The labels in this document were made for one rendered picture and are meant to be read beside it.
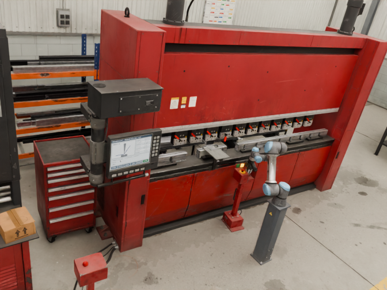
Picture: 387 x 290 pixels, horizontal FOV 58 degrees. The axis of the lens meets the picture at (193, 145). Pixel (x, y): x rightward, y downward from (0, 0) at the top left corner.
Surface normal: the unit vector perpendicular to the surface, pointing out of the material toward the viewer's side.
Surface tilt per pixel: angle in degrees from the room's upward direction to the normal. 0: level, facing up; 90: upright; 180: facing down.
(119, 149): 90
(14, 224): 3
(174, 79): 90
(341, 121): 90
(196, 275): 0
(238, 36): 90
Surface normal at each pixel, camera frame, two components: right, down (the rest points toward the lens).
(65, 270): 0.15, -0.88
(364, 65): -0.84, 0.13
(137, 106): 0.59, 0.45
